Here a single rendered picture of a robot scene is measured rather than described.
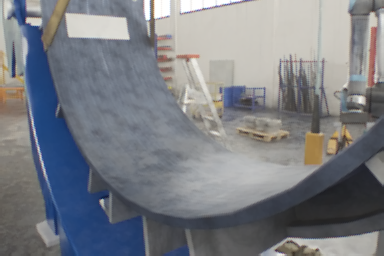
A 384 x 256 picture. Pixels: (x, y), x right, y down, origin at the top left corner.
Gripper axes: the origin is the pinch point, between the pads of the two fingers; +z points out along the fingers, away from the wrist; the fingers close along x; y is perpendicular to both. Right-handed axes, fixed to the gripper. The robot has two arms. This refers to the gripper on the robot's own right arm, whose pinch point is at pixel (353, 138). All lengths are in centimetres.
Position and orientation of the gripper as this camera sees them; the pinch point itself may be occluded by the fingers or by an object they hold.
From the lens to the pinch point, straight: 175.9
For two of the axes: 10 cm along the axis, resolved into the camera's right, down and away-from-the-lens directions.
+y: 6.5, 3.0, 7.0
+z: -1.9, 9.5, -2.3
